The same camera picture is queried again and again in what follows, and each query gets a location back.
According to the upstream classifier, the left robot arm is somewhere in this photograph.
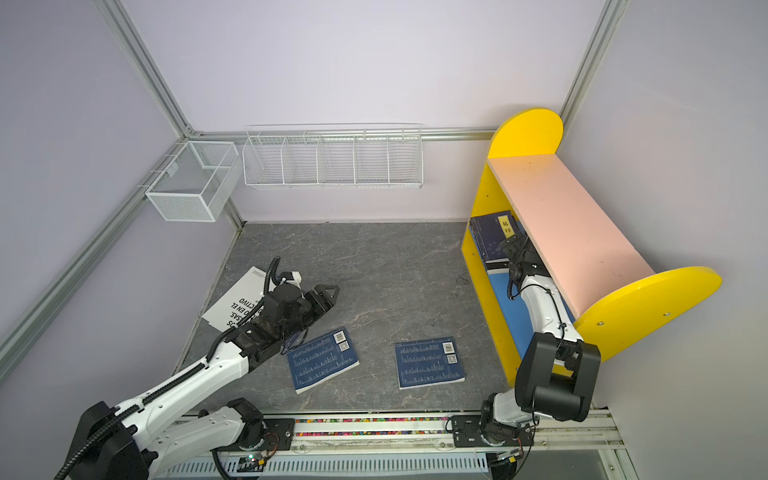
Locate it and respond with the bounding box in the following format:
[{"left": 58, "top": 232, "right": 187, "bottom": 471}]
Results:
[{"left": 55, "top": 258, "right": 340, "bottom": 479}]

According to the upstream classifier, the white paper file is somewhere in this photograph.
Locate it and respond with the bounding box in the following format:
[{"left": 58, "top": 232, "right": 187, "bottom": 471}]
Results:
[{"left": 202, "top": 266, "right": 265, "bottom": 332}]

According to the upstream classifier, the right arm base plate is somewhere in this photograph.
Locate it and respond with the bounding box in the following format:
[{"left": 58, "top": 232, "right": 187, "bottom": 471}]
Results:
[{"left": 444, "top": 414, "right": 533, "bottom": 448}]

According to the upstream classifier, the aluminium front rail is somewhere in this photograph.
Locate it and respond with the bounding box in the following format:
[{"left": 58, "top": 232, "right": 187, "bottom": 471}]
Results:
[{"left": 154, "top": 410, "right": 637, "bottom": 479}]

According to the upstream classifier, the blue book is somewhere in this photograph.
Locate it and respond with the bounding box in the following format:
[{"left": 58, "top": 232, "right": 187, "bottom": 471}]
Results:
[
  {"left": 287, "top": 327, "right": 359, "bottom": 394},
  {"left": 469, "top": 210, "right": 524, "bottom": 270},
  {"left": 394, "top": 337, "right": 466, "bottom": 390}
]

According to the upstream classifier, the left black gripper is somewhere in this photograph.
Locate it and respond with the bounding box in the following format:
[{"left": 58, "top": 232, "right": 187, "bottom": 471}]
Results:
[{"left": 279, "top": 284, "right": 340, "bottom": 343}]

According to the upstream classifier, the white wire wall rack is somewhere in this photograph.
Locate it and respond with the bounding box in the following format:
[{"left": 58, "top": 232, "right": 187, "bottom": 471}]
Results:
[{"left": 242, "top": 123, "right": 424, "bottom": 188}]

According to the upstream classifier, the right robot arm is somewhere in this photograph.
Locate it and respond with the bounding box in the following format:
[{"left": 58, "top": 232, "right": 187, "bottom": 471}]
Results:
[{"left": 480, "top": 234, "right": 602, "bottom": 446}]

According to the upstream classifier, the yellow pink blue shelf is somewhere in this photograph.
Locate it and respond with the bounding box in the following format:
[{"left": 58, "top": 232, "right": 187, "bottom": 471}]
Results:
[{"left": 471, "top": 108, "right": 722, "bottom": 360}]

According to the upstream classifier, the white mesh basket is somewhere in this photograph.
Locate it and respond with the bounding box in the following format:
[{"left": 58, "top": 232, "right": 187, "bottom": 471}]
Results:
[{"left": 146, "top": 141, "right": 242, "bottom": 223}]

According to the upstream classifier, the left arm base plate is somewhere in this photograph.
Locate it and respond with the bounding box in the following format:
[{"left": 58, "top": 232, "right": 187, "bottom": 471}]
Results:
[{"left": 219, "top": 417, "right": 296, "bottom": 452}]

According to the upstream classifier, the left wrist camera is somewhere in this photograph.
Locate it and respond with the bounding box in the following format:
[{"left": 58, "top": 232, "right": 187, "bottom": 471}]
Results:
[{"left": 279, "top": 271, "right": 302, "bottom": 288}]

